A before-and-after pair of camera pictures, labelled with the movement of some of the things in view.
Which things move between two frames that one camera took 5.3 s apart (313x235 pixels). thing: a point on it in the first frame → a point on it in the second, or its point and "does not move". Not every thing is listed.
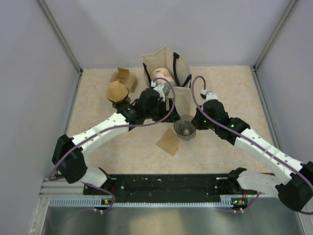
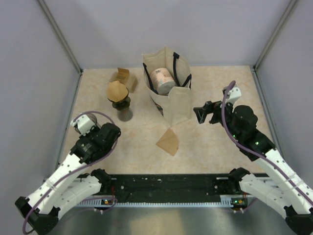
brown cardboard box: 122,76 does not move
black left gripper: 165,113 → 95,129
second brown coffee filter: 169,141 does not move
